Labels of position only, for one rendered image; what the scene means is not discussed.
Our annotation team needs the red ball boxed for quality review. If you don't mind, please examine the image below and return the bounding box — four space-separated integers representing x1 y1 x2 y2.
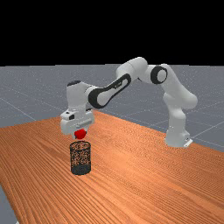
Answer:
73 129 88 140

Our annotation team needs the dark mesh basket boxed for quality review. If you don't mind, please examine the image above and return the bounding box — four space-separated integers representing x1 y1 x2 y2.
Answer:
69 140 92 176

